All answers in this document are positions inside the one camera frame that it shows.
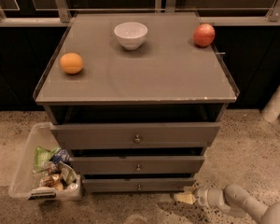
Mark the orange fruit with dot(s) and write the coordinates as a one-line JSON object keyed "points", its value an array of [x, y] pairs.
{"points": [[71, 63]]}

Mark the white green snack bag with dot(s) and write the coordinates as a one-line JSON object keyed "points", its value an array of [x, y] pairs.
{"points": [[68, 173]]}

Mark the grey bottom drawer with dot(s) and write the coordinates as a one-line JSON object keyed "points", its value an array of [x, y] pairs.
{"points": [[138, 184]]}

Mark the red apple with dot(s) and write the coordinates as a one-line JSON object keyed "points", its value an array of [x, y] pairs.
{"points": [[204, 35]]}

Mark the blue snack packet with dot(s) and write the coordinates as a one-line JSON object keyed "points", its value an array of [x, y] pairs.
{"points": [[61, 156]]}

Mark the clear plastic bin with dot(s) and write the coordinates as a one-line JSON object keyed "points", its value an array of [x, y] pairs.
{"points": [[25, 183]]}

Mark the metal window railing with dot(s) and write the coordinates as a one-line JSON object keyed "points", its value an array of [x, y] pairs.
{"points": [[65, 12]]}

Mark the white ceramic bowl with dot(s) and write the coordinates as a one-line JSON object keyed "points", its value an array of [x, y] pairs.
{"points": [[131, 35]]}

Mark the grey drawer cabinet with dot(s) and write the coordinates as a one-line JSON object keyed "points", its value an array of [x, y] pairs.
{"points": [[167, 79]]}

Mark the grey middle drawer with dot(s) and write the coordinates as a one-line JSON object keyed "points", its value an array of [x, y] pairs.
{"points": [[136, 165]]}

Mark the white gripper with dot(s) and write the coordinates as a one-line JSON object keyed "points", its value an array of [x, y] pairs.
{"points": [[202, 196]]}

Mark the grey top drawer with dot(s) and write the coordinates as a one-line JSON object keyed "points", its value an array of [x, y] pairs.
{"points": [[135, 135]]}

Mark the grey drawer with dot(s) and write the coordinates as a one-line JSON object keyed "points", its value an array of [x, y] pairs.
{"points": [[138, 184], [136, 165], [135, 135]]}

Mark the gold foil snack packet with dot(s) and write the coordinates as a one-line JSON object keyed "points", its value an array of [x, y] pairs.
{"points": [[52, 181]]}

